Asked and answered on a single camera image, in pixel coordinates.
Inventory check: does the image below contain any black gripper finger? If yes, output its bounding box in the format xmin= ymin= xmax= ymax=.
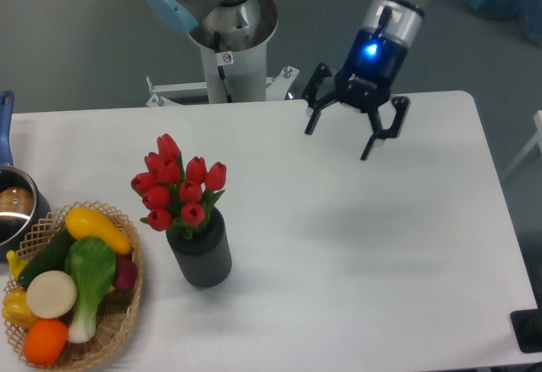
xmin=360 ymin=96 xmax=410 ymax=161
xmin=301 ymin=63 xmax=337 ymax=135

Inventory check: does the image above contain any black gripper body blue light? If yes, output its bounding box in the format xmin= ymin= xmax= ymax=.
xmin=335 ymin=0 xmax=425 ymax=113

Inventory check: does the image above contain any red tulip bouquet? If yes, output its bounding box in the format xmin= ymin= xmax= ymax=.
xmin=130 ymin=134 xmax=227 ymax=242

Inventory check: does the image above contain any dark grey ribbed vase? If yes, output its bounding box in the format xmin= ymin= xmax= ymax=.
xmin=166 ymin=208 xmax=232 ymax=288

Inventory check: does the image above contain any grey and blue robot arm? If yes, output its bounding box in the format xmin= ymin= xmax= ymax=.
xmin=146 ymin=0 xmax=432 ymax=149

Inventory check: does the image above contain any white furniture leg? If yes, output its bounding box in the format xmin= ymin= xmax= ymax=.
xmin=501 ymin=110 xmax=541 ymax=181

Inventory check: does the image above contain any purple radish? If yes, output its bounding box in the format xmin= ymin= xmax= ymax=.
xmin=112 ymin=255 xmax=138 ymax=291

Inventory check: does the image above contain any black device at table edge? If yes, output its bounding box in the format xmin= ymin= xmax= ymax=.
xmin=510 ymin=309 xmax=541 ymax=353

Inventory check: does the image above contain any yellow squash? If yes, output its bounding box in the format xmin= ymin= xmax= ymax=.
xmin=64 ymin=207 xmax=132 ymax=255

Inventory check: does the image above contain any green bok choy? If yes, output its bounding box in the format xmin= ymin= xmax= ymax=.
xmin=64 ymin=236 xmax=116 ymax=344

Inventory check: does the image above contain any woven wicker basket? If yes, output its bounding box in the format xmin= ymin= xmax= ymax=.
xmin=1 ymin=202 xmax=143 ymax=371

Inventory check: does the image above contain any dark green cucumber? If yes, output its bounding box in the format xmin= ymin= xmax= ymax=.
xmin=17 ymin=227 xmax=75 ymax=289

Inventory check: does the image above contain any cream round slice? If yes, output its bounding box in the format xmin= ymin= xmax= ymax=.
xmin=26 ymin=270 xmax=77 ymax=319

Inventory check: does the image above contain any yellow banana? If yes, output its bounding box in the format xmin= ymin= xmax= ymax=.
xmin=6 ymin=250 xmax=28 ymax=280

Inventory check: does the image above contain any orange fruit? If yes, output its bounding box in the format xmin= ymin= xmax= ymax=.
xmin=23 ymin=319 xmax=68 ymax=367

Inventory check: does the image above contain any yellow bell pepper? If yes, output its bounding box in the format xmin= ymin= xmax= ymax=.
xmin=3 ymin=288 xmax=39 ymax=330

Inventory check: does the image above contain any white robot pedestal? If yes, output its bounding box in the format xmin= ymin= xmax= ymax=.
xmin=146 ymin=43 xmax=301 ymax=107

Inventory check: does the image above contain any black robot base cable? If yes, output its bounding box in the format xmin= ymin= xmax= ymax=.
xmin=213 ymin=31 xmax=233 ymax=103

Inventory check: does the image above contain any blue handled saucepan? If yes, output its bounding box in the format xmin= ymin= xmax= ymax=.
xmin=1 ymin=90 xmax=50 ymax=263

